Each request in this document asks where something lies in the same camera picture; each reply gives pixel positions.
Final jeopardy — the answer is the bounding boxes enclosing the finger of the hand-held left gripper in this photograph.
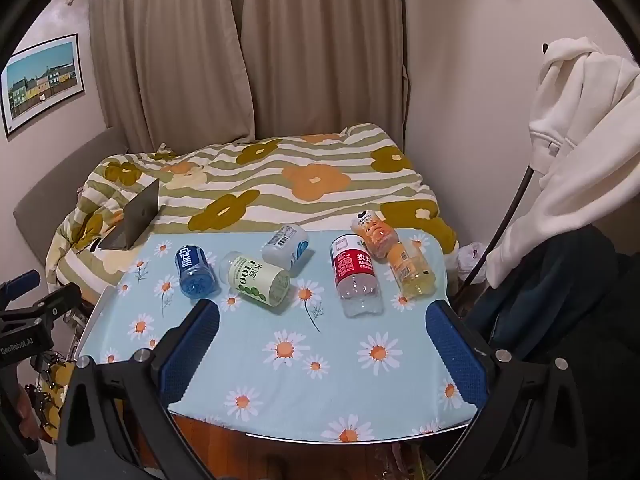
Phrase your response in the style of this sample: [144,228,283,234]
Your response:
[0,269,42,307]
[27,282,82,332]

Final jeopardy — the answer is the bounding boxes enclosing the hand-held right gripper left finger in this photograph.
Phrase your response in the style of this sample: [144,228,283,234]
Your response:
[56,299,221,480]

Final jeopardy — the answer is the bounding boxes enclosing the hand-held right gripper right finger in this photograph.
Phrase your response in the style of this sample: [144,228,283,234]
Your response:
[425,299,589,480]

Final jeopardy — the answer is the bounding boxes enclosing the yellow object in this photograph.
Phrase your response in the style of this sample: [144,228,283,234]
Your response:
[27,350,77,442]

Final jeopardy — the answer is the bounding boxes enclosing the blue label plastic bottle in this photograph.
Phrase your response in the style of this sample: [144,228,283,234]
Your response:
[174,244,222,300]

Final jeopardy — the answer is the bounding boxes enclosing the yellow drink bottle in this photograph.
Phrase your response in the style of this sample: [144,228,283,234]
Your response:
[385,241,441,299]

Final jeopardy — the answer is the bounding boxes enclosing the green label plastic bottle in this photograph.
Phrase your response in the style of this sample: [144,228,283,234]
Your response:
[219,251,292,307]

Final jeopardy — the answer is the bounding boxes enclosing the white plastic bag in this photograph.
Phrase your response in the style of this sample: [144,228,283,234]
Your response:
[456,241,488,273]

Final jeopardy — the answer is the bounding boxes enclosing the grey bed headboard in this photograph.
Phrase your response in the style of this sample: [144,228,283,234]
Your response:
[12,126,128,283]

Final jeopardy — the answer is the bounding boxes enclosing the grey laptop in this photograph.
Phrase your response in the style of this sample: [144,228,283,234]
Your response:
[96,177,161,251]

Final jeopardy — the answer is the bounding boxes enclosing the daisy print blue tablecloth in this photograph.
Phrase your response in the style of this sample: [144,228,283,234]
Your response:
[80,228,480,443]

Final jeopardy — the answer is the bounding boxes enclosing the dark hanging clothes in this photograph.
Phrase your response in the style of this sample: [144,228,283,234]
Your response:
[462,227,640,363]

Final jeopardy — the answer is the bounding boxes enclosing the red label water bottle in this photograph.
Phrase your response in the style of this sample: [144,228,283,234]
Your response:
[329,233,384,319]

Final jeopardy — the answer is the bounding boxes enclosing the white label plastic bottle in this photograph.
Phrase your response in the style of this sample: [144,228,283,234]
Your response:
[261,223,311,276]

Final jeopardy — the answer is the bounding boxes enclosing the orange juice bottle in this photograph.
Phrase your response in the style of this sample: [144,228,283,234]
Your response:
[351,211,401,265]

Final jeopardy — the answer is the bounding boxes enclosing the black curved pole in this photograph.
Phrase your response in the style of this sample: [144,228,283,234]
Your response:
[451,164,535,307]

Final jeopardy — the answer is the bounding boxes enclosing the floral striped blanket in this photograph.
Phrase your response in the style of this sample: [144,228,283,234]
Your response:
[45,122,460,306]

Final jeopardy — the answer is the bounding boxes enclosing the white hoodie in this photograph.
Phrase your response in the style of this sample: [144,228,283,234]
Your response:
[486,36,640,288]

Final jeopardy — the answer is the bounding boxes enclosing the beige curtain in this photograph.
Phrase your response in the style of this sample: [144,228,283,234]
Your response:
[239,0,412,153]
[89,0,257,155]

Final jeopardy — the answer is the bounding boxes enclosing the framed wall poster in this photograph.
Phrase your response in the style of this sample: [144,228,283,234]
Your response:
[0,33,86,137]

